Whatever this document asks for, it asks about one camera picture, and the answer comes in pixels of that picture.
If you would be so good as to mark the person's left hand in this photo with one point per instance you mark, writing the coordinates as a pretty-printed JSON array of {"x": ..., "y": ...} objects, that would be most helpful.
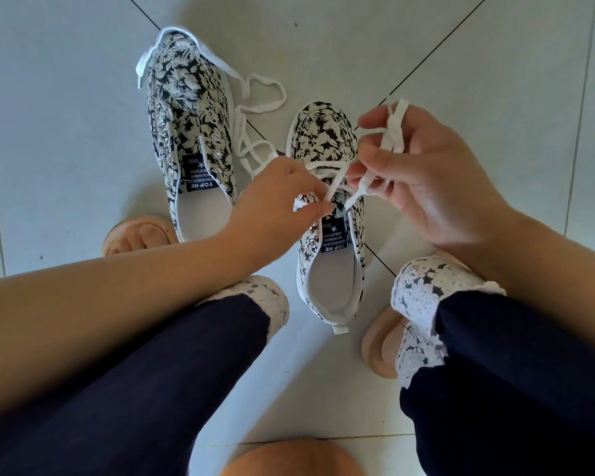
[{"x": 272, "y": 218}]

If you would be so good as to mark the person's right hand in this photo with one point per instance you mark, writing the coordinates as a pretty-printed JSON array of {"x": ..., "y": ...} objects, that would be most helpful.
[{"x": 436, "y": 183}]

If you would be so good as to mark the bright white shoelace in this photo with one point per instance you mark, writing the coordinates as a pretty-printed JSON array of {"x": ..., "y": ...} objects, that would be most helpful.
[
  {"x": 391, "y": 138},
  {"x": 263, "y": 79}
]

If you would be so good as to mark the floral sneaker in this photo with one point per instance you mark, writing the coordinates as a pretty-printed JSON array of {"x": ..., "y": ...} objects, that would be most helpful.
[
  {"x": 327, "y": 128},
  {"x": 188, "y": 109}
]

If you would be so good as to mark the person's right forearm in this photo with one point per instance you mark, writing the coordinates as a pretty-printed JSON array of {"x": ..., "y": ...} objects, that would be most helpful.
[{"x": 560, "y": 292}]

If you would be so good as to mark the person's left forearm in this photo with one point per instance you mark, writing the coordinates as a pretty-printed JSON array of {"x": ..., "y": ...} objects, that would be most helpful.
[{"x": 89, "y": 322}]

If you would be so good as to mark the person's right leg navy trousers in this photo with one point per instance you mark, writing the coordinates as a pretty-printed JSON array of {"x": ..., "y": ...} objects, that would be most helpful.
[{"x": 515, "y": 391}]

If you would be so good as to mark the person's leg navy trousers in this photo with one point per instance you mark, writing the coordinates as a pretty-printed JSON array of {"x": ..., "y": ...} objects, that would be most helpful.
[
  {"x": 119, "y": 396},
  {"x": 515, "y": 391}
]

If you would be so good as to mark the person's left leg navy trousers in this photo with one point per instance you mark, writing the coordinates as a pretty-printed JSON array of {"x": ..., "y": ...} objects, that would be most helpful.
[{"x": 119, "y": 396}]

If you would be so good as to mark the pink slipper with white charms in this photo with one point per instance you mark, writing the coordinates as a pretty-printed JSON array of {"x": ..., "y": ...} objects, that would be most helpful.
[{"x": 139, "y": 237}]

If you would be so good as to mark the pink slipper with green charm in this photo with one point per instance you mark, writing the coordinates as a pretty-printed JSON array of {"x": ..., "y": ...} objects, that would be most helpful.
[{"x": 382, "y": 347}]

